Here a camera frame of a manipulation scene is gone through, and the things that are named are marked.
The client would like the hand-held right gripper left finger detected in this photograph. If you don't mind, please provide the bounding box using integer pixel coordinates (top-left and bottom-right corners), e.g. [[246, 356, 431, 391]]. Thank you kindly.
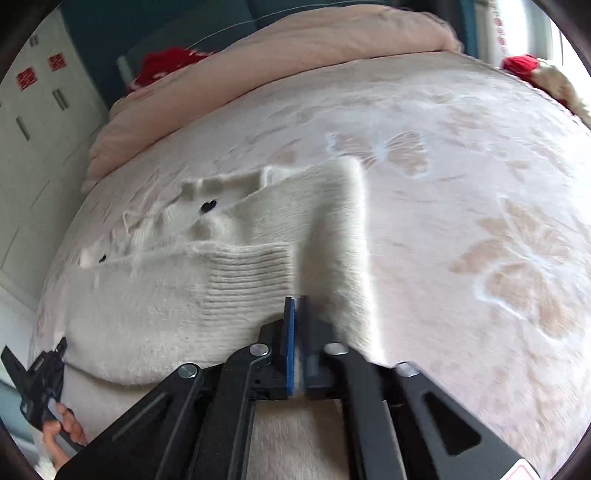
[[54, 296, 296, 480]]

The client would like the red bead string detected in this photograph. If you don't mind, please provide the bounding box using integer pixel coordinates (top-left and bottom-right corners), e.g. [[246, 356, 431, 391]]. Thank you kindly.
[[492, 7, 509, 63]]

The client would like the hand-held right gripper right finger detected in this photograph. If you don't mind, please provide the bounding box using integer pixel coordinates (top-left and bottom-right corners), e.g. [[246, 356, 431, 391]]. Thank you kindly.
[[298, 298, 542, 480]]

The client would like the person's left hand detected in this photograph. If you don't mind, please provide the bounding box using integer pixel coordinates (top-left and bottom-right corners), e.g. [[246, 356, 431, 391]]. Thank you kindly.
[[41, 406, 89, 469]]

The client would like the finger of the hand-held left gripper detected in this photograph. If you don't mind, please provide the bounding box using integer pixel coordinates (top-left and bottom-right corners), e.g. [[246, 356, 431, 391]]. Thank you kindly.
[[28, 337, 68, 403]]

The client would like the red pillow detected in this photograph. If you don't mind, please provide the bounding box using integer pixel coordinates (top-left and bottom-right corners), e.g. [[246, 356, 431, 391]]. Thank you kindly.
[[128, 46, 215, 90]]

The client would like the red cloth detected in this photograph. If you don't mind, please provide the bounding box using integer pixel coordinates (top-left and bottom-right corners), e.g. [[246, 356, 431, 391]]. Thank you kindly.
[[501, 54, 541, 86]]

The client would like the blue padded headboard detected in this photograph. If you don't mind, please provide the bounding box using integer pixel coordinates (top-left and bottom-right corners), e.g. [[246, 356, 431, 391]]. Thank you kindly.
[[115, 0, 402, 86]]

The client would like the cream knit sweater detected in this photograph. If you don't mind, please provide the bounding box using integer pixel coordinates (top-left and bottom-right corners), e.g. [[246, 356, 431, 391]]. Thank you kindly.
[[64, 156, 386, 480]]

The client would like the pink duvet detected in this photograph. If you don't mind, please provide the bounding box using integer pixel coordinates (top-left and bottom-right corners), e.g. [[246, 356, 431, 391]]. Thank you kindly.
[[82, 7, 465, 195]]

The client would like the bed with butterfly cover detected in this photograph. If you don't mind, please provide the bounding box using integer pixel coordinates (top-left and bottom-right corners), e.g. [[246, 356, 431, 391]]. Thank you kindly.
[[30, 55, 591, 480]]

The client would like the white wardrobe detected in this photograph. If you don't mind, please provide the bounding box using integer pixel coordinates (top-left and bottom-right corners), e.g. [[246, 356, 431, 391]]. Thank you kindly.
[[0, 7, 109, 305]]

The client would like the cream fluffy blanket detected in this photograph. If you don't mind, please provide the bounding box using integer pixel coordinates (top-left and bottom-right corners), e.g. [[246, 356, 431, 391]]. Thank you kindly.
[[531, 62, 591, 127]]

